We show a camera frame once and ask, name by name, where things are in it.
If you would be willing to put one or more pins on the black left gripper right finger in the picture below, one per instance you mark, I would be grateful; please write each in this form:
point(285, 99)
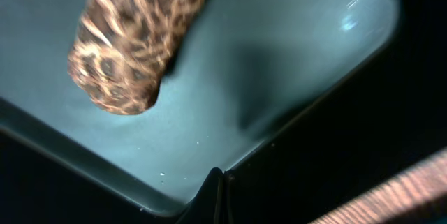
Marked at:
point(266, 198)

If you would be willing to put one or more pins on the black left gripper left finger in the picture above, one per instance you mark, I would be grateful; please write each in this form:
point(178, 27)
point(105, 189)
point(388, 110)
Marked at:
point(206, 207)

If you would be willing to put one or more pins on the brown shiitake mushroom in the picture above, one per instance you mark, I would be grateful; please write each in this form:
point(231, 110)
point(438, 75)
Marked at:
point(122, 50)

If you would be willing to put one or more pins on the black plastic tray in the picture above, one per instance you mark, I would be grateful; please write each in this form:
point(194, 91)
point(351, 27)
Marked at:
point(335, 93)

